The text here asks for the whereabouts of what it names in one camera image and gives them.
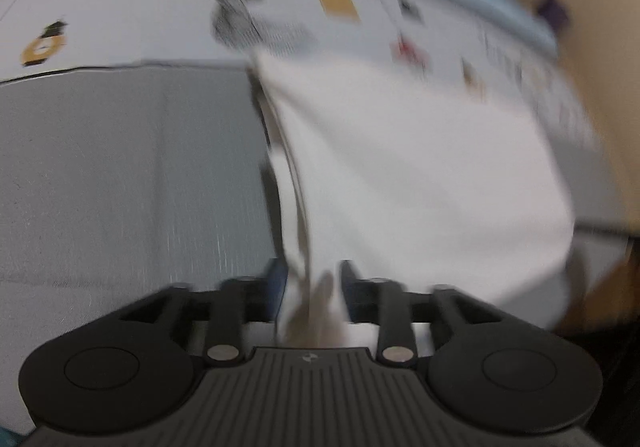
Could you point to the deer printed grey blanket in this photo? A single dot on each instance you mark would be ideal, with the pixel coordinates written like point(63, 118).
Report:
point(125, 167)

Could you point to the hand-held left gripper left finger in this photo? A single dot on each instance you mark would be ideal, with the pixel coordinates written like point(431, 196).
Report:
point(274, 288)

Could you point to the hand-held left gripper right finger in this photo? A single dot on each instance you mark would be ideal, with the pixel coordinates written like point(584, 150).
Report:
point(350, 307)

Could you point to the white small garment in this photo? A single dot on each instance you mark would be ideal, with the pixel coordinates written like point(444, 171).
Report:
point(410, 167)

